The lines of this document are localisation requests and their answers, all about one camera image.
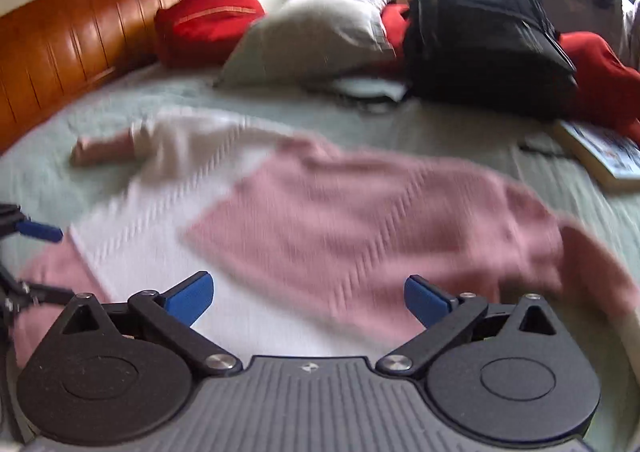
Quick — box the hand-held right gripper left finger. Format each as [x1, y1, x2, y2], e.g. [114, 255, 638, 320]
[60, 270, 244, 378]

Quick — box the red blanket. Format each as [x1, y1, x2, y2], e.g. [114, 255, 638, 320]
[380, 3, 640, 143]

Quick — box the grey-green pillow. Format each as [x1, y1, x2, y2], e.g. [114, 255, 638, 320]
[215, 0, 398, 88]

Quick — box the black backpack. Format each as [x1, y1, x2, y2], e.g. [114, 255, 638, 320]
[402, 0, 578, 120]

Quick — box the red pillow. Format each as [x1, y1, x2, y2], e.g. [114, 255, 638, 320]
[154, 0, 266, 69]

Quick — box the pink and white sweater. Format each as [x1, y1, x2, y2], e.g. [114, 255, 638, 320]
[12, 112, 640, 368]

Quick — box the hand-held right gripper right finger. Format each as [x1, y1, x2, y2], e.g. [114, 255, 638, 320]
[375, 274, 557, 380]

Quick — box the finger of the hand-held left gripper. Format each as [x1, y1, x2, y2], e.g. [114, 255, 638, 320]
[0, 262, 76, 328]
[0, 204, 64, 244]

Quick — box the wooden headboard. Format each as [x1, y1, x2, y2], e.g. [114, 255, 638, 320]
[0, 0, 211, 153]

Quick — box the book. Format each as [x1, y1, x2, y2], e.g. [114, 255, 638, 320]
[552, 119, 640, 192]

